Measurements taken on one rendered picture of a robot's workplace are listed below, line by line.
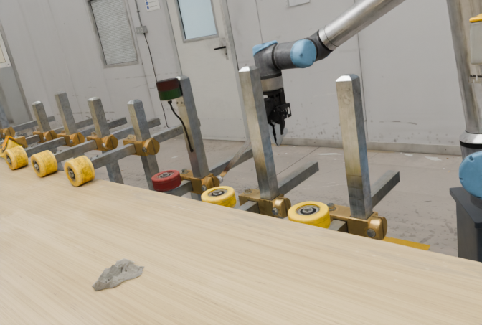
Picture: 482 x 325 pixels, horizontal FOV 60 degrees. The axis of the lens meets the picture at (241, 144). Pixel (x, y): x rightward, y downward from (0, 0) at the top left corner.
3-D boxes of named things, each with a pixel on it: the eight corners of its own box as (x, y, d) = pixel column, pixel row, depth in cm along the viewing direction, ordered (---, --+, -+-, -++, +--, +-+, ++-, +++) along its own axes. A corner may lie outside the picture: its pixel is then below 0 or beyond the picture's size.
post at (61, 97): (94, 198, 180) (61, 90, 167) (97, 199, 178) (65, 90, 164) (86, 201, 177) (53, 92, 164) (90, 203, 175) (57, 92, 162)
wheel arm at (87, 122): (96, 122, 210) (95, 116, 209) (100, 122, 208) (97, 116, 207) (24, 145, 184) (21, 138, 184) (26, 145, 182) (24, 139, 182)
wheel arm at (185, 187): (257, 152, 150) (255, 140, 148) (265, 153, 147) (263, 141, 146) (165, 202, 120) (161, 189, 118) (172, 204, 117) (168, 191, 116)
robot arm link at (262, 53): (268, 41, 139) (245, 45, 146) (274, 79, 143) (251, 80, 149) (283, 38, 146) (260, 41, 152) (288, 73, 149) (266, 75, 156)
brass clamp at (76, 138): (72, 141, 179) (68, 130, 177) (87, 143, 170) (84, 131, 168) (58, 145, 174) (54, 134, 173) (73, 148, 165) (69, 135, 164)
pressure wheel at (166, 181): (175, 201, 125) (166, 166, 122) (193, 206, 120) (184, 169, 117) (154, 213, 120) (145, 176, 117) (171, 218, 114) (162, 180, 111)
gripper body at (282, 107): (293, 118, 155) (287, 86, 152) (280, 124, 149) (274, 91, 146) (276, 118, 160) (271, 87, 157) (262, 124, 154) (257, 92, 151)
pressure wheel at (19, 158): (30, 160, 156) (26, 168, 162) (20, 142, 157) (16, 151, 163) (13, 165, 152) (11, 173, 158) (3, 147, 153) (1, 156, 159)
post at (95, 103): (128, 214, 164) (95, 96, 151) (133, 216, 162) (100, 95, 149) (120, 218, 162) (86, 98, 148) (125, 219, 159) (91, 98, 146)
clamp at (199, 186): (191, 184, 131) (187, 169, 130) (221, 189, 122) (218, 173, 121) (177, 191, 127) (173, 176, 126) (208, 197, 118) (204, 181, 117)
